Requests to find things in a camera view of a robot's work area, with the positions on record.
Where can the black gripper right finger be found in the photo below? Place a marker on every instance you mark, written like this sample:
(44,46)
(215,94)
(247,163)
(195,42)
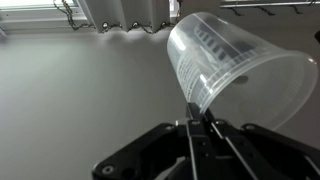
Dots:
(260,153)

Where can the clear plastic measuring cup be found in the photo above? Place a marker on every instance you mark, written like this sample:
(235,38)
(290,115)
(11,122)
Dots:
(266,83)

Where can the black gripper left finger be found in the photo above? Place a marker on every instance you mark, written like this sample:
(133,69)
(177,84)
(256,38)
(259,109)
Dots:
(156,150)

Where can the white curtain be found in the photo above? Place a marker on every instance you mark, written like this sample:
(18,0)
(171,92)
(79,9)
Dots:
(133,13)

